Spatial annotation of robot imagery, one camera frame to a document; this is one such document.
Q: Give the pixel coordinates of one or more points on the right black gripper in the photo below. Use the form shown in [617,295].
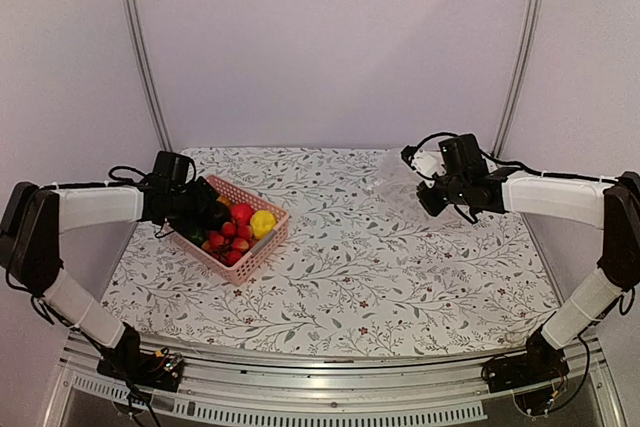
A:
[433,206]

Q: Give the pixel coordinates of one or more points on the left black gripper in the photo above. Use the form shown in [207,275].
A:
[204,194]

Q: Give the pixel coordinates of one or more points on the clear zip top bag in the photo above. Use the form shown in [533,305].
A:
[397,185]

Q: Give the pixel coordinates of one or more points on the red toy apple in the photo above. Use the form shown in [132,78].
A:
[241,213]

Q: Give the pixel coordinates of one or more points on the yellow toy pepper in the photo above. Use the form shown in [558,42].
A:
[262,223]

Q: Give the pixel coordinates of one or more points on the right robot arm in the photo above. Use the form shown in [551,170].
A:
[610,204]

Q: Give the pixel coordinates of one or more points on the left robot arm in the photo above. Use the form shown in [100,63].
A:
[31,226]

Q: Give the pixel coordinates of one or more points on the green toy cucumber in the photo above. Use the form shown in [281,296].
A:
[197,236]

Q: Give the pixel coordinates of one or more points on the pink plastic basket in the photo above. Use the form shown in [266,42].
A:
[257,255]

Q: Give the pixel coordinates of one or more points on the floral table mat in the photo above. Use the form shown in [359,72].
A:
[354,277]

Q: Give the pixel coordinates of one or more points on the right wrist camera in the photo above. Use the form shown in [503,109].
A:
[425,164]

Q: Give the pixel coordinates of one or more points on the right aluminium frame post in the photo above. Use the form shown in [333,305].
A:
[525,47]

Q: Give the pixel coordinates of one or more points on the aluminium frame post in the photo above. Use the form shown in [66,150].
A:
[145,71]
[525,47]

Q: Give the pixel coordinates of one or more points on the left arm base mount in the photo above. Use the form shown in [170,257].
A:
[142,364]

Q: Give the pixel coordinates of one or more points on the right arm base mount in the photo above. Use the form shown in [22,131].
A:
[540,363]

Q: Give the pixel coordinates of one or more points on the aluminium front rail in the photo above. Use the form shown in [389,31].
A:
[223,386]

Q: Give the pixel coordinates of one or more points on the left aluminium frame post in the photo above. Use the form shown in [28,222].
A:
[145,71]

